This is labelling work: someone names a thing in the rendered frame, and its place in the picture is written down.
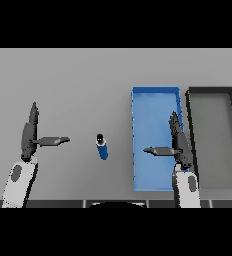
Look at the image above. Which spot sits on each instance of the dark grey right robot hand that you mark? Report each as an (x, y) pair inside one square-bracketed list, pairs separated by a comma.
[(181, 146)]

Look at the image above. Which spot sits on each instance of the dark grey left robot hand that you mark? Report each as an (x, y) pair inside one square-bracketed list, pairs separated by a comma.
[(28, 137)]

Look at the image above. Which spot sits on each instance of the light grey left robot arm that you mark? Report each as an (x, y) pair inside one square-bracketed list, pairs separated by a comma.
[(18, 183)]

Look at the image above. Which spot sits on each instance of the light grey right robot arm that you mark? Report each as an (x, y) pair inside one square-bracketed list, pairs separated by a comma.
[(186, 186)]

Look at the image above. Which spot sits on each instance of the blue bin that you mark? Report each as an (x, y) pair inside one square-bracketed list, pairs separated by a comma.
[(154, 140)]

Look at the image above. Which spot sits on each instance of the dark grey bin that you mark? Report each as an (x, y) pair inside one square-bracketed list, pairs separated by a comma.
[(214, 140)]

